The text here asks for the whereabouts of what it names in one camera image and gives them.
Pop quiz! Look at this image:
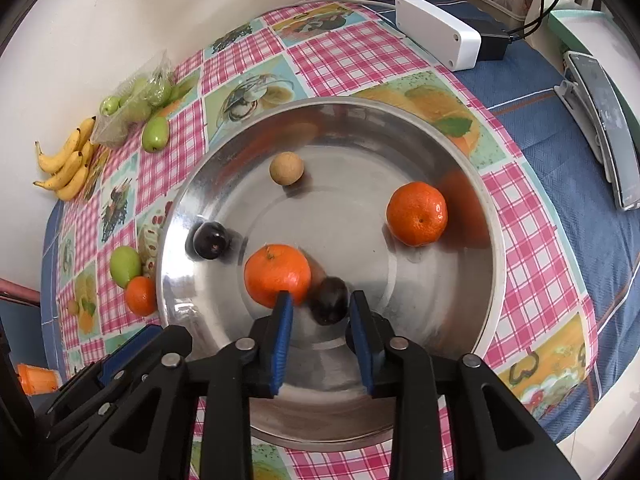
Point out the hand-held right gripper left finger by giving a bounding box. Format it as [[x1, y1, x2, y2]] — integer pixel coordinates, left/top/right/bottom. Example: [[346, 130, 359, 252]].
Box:
[[55, 291, 294, 480]]

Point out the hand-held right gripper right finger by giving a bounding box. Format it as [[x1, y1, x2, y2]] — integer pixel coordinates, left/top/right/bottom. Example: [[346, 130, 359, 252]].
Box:
[[346, 290, 583, 480]]

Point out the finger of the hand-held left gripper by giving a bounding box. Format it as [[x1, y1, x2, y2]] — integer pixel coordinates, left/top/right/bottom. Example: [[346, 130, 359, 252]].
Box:
[[96, 325, 194, 389]]

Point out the dark plum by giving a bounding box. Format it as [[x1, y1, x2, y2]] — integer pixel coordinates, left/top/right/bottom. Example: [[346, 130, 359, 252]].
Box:
[[186, 221, 232, 261], [309, 276, 350, 326]]

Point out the orange tangerine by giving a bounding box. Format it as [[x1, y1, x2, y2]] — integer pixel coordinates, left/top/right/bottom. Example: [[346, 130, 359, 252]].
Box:
[[124, 276, 159, 317], [386, 182, 449, 247], [243, 244, 312, 309]]

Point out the large green jujube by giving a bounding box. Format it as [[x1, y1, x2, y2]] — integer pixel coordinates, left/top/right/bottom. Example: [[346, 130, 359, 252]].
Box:
[[141, 116, 170, 153], [109, 246, 143, 288]]

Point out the round metal plate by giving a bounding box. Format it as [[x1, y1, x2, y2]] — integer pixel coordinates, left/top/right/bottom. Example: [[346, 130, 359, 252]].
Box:
[[156, 97, 507, 453]]

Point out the orange plastic cup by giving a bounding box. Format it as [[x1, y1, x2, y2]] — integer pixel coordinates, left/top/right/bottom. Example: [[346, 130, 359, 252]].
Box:
[[15, 362, 61, 397]]

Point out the pink board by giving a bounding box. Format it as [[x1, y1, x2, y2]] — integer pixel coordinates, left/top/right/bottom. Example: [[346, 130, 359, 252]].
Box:
[[0, 277, 41, 308]]

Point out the pink plaid printed tablecloth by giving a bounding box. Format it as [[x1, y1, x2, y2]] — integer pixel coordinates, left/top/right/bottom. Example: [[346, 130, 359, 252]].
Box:
[[47, 0, 601, 480]]

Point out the yellow banana bunch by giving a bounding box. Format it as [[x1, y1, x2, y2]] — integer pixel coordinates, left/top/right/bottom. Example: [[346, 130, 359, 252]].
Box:
[[32, 116, 98, 202]]

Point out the clear plastic jujube tray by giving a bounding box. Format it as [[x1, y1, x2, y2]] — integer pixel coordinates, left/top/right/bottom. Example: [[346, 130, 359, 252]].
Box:
[[90, 50, 181, 148]]

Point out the pile of wrapped jujubes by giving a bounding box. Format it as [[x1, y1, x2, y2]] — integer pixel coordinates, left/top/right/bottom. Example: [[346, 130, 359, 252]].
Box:
[[100, 75, 181, 126]]

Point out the checkered fruit-print tablecloth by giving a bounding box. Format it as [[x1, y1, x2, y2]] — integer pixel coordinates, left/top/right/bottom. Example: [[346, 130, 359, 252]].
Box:
[[40, 0, 640, 480]]

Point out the white plastic box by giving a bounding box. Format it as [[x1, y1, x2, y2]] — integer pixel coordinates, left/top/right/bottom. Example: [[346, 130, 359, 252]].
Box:
[[395, 0, 482, 72]]

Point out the grey tablet on stand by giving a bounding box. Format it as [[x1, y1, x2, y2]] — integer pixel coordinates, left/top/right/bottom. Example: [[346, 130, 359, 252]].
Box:
[[552, 50, 640, 211]]

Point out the black power adapter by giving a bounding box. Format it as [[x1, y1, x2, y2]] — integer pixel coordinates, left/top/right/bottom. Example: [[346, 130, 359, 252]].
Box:
[[460, 16, 513, 62]]

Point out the smartphone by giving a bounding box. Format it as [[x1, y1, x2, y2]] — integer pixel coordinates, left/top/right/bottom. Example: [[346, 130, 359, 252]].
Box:
[[570, 52, 640, 211]]

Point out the pale green box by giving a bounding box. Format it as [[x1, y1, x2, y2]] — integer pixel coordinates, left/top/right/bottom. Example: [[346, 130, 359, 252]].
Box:
[[547, 9, 640, 111]]

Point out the black cable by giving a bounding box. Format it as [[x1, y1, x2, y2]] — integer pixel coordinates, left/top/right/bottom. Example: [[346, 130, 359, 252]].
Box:
[[507, 0, 563, 43]]

